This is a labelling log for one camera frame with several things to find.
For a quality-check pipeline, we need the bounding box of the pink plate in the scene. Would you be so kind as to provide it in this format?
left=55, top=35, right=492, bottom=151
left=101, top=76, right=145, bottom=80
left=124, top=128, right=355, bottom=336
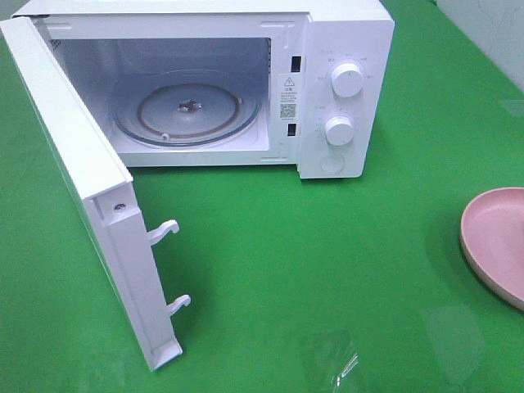
left=460, top=187, right=523, bottom=310

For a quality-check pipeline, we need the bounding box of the clear tape patch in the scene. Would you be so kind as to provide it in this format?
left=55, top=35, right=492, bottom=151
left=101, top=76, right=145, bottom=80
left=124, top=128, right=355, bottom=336
left=299, top=330, right=365, bottom=392

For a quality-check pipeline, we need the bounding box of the white microwave door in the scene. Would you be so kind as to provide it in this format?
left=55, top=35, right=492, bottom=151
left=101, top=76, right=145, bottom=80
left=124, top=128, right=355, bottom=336
left=1, top=17, right=191, bottom=370

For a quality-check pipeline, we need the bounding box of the white microwave knob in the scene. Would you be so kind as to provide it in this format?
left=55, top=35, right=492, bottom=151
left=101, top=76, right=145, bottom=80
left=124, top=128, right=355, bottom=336
left=331, top=60, right=364, bottom=98
left=324, top=115, right=355, bottom=147

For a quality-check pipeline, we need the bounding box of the glass microwave turntable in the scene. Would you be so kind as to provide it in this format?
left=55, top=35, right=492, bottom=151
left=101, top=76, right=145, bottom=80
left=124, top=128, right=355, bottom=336
left=112, top=70, right=268, bottom=147

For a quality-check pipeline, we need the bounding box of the white microwave oven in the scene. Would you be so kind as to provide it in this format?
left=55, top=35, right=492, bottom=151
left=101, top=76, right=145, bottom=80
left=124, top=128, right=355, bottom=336
left=8, top=1, right=395, bottom=178

